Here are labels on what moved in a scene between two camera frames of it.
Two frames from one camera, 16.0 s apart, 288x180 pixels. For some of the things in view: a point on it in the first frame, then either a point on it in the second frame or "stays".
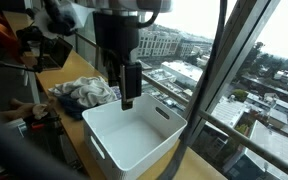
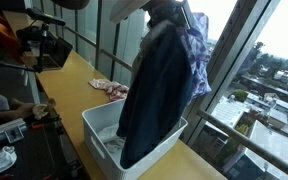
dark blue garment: x=71 y=106 to x=158 y=94
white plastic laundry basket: x=127 y=142 stays
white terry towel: x=89 y=90 to x=108 y=135
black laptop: x=54 y=53 stays
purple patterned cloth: x=117 y=92 to x=195 y=40
